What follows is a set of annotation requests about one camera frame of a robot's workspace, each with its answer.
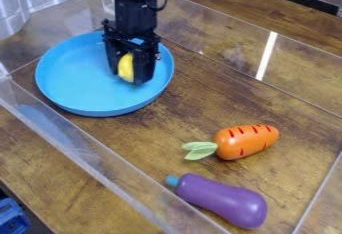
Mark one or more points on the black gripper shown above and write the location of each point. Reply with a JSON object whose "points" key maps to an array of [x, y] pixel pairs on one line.
{"points": [[135, 22]]}

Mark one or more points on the yellow toy lemon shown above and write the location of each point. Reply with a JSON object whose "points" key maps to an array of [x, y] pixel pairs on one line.
{"points": [[126, 67]]}

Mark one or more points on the blue round tray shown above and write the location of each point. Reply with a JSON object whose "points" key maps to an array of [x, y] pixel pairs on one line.
{"points": [[75, 79]]}

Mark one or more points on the orange toy carrot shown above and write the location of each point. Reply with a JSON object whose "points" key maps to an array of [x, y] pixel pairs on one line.
{"points": [[234, 142]]}

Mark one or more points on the purple toy eggplant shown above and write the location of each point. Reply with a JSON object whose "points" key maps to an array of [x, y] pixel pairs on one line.
{"points": [[239, 205]]}

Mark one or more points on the blue object at corner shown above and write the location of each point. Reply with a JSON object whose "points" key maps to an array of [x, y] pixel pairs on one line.
{"points": [[14, 219]]}

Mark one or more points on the clear acrylic enclosure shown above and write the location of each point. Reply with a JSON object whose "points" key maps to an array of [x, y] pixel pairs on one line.
{"points": [[257, 62]]}

